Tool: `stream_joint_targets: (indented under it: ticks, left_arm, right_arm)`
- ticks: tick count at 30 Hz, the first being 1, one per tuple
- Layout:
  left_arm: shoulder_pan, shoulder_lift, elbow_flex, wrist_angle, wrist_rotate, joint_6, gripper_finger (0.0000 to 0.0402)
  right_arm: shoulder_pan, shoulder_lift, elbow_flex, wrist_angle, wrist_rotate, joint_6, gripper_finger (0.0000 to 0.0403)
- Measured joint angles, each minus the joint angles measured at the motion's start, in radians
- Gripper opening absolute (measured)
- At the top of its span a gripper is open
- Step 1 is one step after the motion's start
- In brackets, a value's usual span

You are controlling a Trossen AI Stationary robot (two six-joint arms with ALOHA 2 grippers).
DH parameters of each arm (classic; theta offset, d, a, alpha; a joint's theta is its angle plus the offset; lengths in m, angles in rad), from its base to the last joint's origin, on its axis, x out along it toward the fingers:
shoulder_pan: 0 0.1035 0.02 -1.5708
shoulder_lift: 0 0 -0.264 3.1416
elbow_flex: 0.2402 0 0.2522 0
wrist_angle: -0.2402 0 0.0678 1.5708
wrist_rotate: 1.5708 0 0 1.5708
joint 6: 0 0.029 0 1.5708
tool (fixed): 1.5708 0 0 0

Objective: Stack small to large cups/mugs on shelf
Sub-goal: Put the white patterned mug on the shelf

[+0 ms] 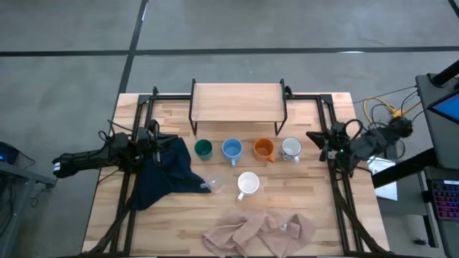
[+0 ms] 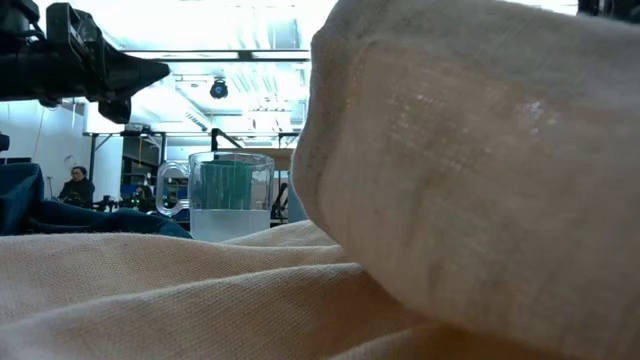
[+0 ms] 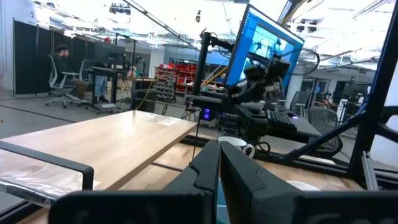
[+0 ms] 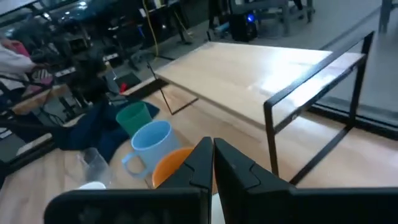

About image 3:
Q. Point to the red storage shelves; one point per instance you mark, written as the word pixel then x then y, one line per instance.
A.
pixel 183 73

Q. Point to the black keyboard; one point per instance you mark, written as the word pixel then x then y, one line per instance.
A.
pixel 281 119

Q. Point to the monitor with blue screen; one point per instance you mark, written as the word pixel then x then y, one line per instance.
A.
pixel 264 46

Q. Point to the person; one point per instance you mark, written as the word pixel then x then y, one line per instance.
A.
pixel 102 84
pixel 63 68

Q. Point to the black partition panels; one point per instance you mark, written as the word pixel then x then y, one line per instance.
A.
pixel 31 56

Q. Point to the grey mesh office chair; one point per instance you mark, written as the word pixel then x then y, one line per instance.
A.
pixel 325 124

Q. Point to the black ceiling camera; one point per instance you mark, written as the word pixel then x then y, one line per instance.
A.
pixel 198 16

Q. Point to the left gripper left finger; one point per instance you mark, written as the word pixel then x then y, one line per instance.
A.
pixel 186 205

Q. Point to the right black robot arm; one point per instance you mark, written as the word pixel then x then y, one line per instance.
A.
pixel 258 93

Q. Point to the black monitor pole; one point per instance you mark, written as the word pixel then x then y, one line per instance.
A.
pixel 201 62

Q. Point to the computer mouse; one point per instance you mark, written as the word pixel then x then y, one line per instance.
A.
pixel 292 115

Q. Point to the black box purple lights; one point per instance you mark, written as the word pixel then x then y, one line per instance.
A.
pixel 206 113

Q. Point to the black standing desk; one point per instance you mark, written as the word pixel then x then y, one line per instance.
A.
pixel 102 71

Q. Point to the black monitor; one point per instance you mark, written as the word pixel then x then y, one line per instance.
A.
pixel 109 53

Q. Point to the black cabinet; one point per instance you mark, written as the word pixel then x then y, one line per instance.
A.
pixel 144 96

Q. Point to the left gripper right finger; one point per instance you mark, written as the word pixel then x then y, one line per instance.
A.
pixel 280 205

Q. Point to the wooden shelf with black legs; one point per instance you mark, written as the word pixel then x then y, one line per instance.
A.
pixel 109 146

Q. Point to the silver metal bracket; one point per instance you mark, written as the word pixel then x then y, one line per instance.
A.
pixel 370 171

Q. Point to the black table frame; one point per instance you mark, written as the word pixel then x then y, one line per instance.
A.
pixel 373 93

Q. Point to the black computer desk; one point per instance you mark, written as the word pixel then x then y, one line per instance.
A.
pixel 304 127

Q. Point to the white office chair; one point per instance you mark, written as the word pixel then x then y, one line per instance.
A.
pixel 57 84

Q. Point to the grey parts rack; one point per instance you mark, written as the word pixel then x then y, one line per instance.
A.
pixel 165 88

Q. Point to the blue white floral mug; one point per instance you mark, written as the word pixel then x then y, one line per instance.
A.
pixel 303 186

